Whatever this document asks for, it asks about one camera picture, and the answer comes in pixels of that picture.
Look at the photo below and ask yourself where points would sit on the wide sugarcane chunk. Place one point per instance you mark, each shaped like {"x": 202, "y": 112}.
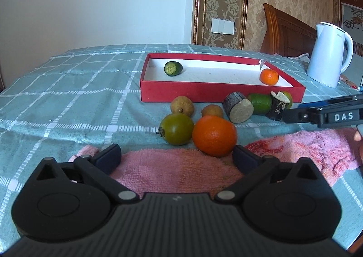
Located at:
{"x": 239, "y": 109}

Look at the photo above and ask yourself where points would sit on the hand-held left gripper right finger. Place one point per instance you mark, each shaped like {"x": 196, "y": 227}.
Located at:
{"x": 241, "y": 157}

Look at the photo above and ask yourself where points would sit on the red packet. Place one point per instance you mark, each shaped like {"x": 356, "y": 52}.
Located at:
{"x": 348, "y": 81}

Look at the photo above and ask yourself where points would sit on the crumpled clothes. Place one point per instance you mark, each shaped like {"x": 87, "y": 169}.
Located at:
{"x": 292, "y": 56}

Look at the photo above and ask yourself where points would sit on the small mandarin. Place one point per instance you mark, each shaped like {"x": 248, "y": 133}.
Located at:
{"x": 269, "y": 77}

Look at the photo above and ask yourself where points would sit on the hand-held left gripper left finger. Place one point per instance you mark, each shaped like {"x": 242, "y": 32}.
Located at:
{"x": 109, "y": 155}

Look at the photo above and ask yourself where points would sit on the small brown round pear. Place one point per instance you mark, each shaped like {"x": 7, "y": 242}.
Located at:
{"x": 212, "y": 111}

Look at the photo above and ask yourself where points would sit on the dark green cucumber piece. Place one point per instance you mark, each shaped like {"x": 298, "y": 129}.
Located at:
{"x": 173, "y": 68}

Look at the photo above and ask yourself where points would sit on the large brown round pear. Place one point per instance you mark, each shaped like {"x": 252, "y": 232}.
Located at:
{"x": 181, "y": 106}

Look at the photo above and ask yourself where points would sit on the pink towel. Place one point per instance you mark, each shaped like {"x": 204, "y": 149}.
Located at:
{"x": 170, "y": 166}

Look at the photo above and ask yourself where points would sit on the person's right hand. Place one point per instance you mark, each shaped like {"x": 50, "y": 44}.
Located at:
{"x": 358, "y": 133}

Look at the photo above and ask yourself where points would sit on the large orange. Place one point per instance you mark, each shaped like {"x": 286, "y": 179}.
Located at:
{"x": 214, "y": 136}

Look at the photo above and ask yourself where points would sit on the light green cucumber piece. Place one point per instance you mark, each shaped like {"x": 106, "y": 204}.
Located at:
{"x": 290, "y": 101}

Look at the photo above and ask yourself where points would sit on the red shallow cardboard box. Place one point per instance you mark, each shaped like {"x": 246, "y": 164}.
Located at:
{"x": 198, "y": 91}

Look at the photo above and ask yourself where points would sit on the wooden headboard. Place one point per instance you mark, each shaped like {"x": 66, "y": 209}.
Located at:
{"x": 286, "y": 35}

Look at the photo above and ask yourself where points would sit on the gilded wall panel frame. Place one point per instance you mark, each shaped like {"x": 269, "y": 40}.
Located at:
{"x": 221, "y": 1}

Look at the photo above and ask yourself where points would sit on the narrow sugarcane chunk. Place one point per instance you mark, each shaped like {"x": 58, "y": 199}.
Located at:
{"x": 276, "y": 109}

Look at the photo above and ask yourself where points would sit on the white electric kettle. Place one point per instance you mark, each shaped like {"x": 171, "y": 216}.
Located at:
{"x": 326, "y": 55}

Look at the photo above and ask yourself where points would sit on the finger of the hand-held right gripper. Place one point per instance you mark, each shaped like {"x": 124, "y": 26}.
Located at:
{"x": 297, "y": 115}
{"x": 317, "y": 104}

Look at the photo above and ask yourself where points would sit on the white wall switch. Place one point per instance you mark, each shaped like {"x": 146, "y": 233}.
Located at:
{"x": 223, "y": 26}

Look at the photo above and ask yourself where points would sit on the teal checked bed sheet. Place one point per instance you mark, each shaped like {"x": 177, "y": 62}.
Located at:
{"x": 71, "y": 98}

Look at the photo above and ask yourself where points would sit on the green persimmon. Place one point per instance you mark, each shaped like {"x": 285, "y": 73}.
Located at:
{"x": 177, "y": 129}

